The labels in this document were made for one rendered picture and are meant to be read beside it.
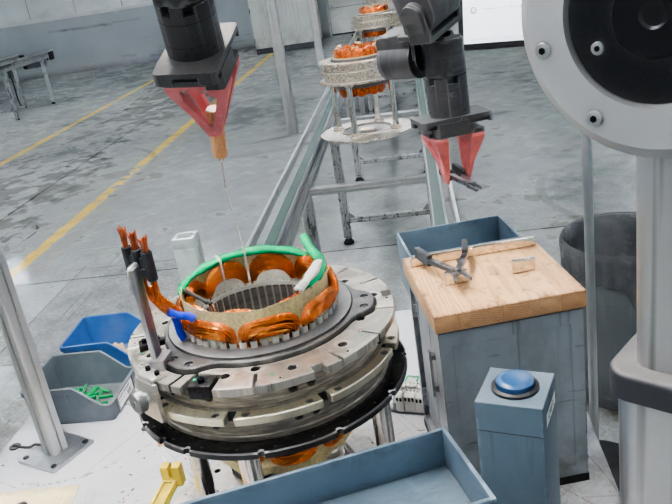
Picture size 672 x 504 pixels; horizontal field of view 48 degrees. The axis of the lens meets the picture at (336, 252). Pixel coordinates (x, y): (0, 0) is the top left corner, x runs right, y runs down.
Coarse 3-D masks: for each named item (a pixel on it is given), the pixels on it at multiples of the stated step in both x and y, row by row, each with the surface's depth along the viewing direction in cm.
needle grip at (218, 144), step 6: (210, 108) 80; (210, 114) 80; (210, 120) 80; (222, 132) 82; (210, 138) 82; (216, 138) 82; (222, 138) 82; (216, 144) 82; (222, 144) 82; (216, 150) 83; (222, 150) 83; (216, 156) 83; (222, 156) 83
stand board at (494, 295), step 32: (480, 256) 106; (512, 256) 104; (544, 256) 102; (416, 288) 100; (448, 288) 98; (480, 288) 96; (512, 288) 95; (544, 288) 93; (576, 288) 92; (448, 320) 91; (480, 320) 91
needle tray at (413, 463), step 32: (384, 448) 69; (416, 448) 70; (448, 448) 69; (288, 480) 67; (320, 480) 68; (352, 480) 69; (384, 480) 70; (416, 480) 70; (448, 480) 69; (480, 480) 62
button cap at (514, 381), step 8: (504, 376) 80; (512, 376) 80; (520, 376) 80; (528, 376) 80; (496, 384) 80; (504, 384) 79; (512, 384) 79; (520, 384) 78; (528, 384) 78; (504, 392) 79; (512, 392) 78; (520, 392) 78
